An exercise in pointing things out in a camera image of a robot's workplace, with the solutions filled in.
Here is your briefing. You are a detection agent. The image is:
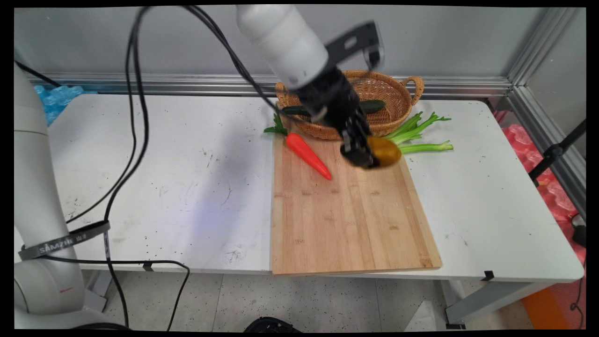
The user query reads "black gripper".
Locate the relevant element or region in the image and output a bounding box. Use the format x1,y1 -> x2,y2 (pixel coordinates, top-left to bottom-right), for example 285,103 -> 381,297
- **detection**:
292,66 -> 380,169

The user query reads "brown potato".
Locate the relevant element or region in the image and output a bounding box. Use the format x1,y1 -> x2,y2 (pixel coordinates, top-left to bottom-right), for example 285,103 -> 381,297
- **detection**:
366,135 -> 402,169

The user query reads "dark green cucumber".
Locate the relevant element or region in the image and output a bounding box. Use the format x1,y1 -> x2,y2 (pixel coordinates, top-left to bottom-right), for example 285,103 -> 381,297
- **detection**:
281,99 -> 387,118

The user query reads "woven wicker basket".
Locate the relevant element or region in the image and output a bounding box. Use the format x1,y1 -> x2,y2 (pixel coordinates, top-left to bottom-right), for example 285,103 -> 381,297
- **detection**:
275,71 -> 425,141

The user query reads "orange toy carrot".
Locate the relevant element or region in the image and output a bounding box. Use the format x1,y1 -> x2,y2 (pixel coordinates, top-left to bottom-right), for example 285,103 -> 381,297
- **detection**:
263,104 -> 333,181

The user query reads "green celery stalk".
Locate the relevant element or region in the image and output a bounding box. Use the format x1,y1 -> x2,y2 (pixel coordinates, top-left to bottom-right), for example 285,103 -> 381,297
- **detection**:
383,112 -> 454,155

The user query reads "bamboo cutting board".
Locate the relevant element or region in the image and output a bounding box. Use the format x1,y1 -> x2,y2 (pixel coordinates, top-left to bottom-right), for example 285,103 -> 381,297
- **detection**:
271,112 -> 443,276

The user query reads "black tripod stand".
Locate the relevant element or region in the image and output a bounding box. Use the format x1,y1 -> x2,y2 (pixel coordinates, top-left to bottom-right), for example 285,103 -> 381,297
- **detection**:
528,119 -> 586,188

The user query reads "pink bubble wrap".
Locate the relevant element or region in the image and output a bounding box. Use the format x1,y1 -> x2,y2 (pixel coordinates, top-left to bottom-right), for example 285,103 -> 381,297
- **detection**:
494,110 -> 586,265

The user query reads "grey table leg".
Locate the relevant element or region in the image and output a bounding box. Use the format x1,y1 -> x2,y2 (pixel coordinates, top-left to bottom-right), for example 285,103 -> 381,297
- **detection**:
83,270 -> 113,313
439,279 -> 558,330

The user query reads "black round object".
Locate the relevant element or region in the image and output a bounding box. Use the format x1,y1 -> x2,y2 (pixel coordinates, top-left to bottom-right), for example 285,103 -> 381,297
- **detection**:
243,316 -> 303,333

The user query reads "black device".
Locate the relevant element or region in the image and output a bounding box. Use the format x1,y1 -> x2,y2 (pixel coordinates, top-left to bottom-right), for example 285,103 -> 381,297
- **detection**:
571,214 -> 586,248

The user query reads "blue bubble wrap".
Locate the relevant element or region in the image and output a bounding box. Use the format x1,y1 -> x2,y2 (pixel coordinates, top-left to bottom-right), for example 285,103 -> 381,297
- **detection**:
34,84 -> 85,127

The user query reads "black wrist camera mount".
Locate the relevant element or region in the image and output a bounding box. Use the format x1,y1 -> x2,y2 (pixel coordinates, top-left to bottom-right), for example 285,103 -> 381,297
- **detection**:
325,21 -> 385,71

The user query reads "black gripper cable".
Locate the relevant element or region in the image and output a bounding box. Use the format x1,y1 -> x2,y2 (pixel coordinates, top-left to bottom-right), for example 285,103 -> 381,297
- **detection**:
184,6 -> 284,116

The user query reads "long aluminium frame rail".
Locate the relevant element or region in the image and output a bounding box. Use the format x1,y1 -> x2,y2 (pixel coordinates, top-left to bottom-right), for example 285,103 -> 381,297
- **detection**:
28,72 -> 513,99

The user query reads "short aluminium frame rail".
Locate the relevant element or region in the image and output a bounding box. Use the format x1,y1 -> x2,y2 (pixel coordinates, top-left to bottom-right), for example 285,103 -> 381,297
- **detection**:
507,86 -> 586,220

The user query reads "aluminium frame post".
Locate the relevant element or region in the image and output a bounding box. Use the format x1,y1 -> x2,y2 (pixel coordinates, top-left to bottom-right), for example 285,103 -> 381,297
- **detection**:
507,7 -> 579,88

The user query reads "thick black cable white label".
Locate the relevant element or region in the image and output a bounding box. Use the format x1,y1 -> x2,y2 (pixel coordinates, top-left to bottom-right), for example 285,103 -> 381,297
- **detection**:
103,6 -> 197,328

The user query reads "thin black floor cable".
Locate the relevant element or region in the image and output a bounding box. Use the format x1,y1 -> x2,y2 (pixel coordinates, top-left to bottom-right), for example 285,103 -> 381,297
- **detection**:
570,262 -> 586,329

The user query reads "black velcro cable strap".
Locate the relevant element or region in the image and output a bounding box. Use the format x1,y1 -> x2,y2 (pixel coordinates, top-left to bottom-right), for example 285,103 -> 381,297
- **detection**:
18,220 -> 112,262

